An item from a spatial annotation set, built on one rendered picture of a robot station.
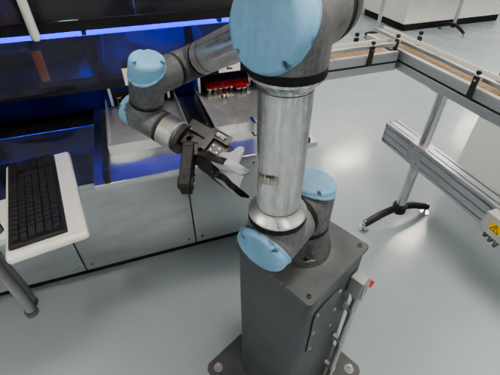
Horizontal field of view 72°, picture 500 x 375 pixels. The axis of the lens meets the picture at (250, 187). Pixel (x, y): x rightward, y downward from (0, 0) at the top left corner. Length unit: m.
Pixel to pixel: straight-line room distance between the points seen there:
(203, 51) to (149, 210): 1.03
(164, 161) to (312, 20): 0.75
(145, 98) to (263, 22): 0.39
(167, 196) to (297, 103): 1.19
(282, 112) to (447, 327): 1.56
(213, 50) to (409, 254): 1.66
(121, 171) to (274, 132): 0.64
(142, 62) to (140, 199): 0.95
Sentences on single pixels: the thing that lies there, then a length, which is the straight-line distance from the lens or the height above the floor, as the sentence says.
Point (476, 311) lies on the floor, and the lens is 2.03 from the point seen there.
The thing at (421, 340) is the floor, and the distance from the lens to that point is 1.82.
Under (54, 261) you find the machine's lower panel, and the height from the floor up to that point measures 0.21.
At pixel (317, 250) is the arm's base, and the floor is 0.84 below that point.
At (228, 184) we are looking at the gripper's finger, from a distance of 0.80.
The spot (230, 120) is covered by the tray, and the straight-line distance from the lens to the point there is 1.26.
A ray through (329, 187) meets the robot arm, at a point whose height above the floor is 1.02.
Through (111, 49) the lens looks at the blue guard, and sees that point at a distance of 1.29.
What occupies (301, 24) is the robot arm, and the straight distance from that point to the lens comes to 0.43.
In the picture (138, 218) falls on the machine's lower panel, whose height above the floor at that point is 0.36.
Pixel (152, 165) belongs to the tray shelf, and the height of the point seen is 0.88.
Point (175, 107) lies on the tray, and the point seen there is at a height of 0.88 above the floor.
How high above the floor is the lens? 1.49
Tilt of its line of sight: 40 degrees down
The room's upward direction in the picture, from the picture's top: straight up
